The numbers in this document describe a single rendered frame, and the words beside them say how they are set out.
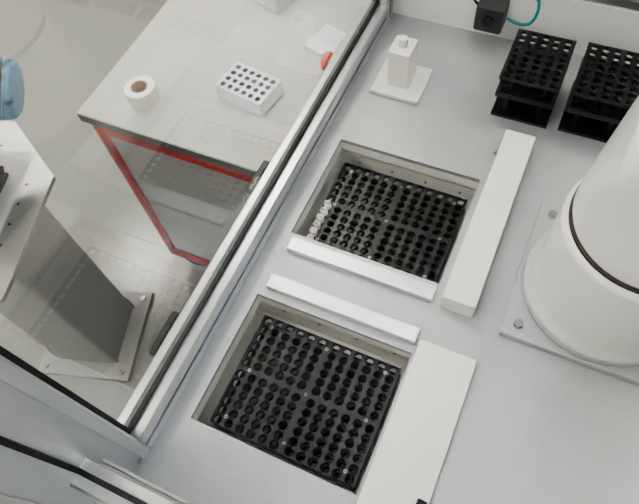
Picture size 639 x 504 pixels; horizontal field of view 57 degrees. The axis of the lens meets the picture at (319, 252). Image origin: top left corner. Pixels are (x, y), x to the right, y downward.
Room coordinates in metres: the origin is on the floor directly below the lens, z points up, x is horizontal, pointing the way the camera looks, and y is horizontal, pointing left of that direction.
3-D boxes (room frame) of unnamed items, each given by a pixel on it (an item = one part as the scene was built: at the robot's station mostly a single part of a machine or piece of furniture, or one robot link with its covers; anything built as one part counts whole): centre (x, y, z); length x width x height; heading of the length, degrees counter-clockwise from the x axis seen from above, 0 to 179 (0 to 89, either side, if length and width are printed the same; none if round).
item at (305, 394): (0.25, 0.05, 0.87); 0.22 x 0.18 x 0.06; 57
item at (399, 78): (0.77, -0.20, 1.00); 0.09 x 0.08 x 0.10; 57
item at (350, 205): (0.52, -0.12, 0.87); 0.22 x 0.18 x 0.06; 57
